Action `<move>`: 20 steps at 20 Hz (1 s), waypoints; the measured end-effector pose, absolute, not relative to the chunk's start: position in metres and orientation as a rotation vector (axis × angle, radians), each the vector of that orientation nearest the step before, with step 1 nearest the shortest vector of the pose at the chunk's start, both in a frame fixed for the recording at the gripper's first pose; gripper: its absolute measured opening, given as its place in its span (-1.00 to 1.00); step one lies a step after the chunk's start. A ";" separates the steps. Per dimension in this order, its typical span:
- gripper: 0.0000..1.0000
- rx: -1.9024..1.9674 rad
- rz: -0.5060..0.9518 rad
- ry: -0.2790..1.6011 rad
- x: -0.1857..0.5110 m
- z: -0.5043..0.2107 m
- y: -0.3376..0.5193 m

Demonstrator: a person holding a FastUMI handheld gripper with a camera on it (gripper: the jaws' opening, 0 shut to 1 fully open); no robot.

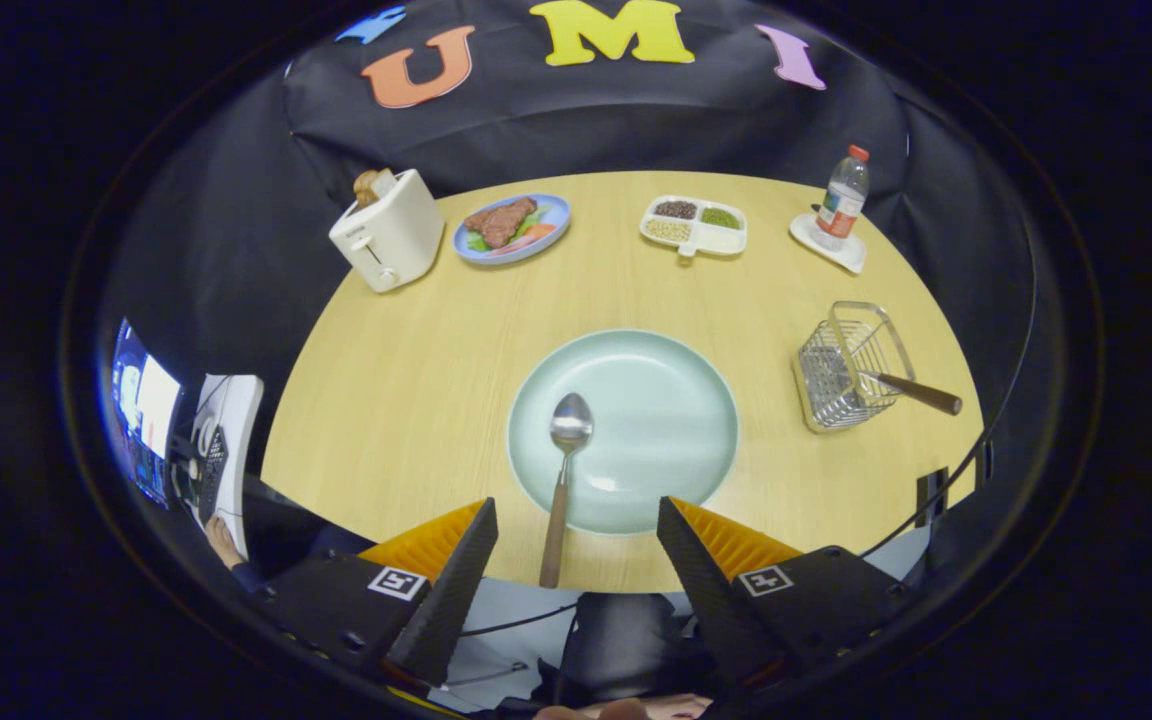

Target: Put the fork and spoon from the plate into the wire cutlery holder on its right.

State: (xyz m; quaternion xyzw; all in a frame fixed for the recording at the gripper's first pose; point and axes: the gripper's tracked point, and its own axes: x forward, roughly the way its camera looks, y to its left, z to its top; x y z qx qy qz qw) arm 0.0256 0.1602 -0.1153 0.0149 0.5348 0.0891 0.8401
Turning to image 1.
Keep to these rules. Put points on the white square coaster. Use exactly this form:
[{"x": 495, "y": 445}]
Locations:
[{"x": 841, "y": 259}]

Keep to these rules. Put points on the white divided dish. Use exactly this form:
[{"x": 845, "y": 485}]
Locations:
[{"x": 721, "y": 241}]

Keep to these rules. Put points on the beige beans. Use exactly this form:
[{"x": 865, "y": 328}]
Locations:
[{"x": 667, "y": 230}]

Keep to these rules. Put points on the light green plate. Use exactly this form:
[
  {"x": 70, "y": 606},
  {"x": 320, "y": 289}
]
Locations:
[{"x": 646, "y": 400}]

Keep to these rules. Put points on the black table clamp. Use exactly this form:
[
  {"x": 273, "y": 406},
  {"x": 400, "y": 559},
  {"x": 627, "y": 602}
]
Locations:
[
  {"x": 932, "y": 497},
  {"x": 983, "y": 462}
]

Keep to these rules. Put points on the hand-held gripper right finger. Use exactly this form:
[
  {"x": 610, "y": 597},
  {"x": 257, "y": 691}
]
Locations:
[{"x": 711, "y": 600}]

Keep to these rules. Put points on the brown steak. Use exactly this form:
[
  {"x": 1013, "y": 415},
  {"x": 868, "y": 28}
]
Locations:
[{"x": 501, "y": 222}]

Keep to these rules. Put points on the brown toast slice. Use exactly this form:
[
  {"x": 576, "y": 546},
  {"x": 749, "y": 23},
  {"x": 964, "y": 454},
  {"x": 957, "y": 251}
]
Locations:
[{"x": 366, "y": 185}]

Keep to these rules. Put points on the black keyboard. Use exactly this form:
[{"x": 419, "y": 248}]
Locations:
[{"x": 213, "y": 470}]

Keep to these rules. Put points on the green beans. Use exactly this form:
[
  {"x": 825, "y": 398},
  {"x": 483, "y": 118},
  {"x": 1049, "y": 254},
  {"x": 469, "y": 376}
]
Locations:
[{"x": 721, "y": 217}]

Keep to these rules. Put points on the clear water bottle red cap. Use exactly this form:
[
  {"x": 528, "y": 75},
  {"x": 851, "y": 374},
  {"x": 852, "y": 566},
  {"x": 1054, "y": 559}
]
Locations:
[{"x": 844, "y": 205}]

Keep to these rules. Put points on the orange carrot slice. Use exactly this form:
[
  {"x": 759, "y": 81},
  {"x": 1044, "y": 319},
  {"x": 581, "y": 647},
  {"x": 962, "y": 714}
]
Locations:
[{"x": 539, "y": 232}]

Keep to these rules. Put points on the computer monitor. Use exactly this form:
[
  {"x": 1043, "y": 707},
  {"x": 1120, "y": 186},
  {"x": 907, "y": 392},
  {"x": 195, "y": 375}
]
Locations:
[{"x": 151, "y": 410}]

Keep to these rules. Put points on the white side desk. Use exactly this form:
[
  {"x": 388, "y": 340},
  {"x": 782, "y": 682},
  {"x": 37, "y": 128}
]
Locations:
[{"x": 243, "y": 400}]

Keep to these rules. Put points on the dark brown beans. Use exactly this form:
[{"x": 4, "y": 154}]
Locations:
[{"x": 676, "y": 209}]

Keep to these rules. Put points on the black backdrop cloth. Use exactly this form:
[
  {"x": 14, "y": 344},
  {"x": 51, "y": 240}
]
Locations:
[{"x": 586, "y": 120}]

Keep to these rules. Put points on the blue plate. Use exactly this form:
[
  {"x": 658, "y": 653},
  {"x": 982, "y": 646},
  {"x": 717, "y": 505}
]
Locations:
[{"x": 561, "y": 211}]

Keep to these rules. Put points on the green lettuce leaves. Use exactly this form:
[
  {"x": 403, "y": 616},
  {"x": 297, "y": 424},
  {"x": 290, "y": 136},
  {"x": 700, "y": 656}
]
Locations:
[{"x": 477, "y": 242}]

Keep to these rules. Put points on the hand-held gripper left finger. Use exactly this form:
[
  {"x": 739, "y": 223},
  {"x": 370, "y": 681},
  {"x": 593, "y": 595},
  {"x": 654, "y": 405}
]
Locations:
[{"x": 441, "y": 610}]

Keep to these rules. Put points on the white toaster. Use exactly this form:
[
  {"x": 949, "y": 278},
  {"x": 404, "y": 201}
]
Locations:
[{"x": 396, "y": 235}]

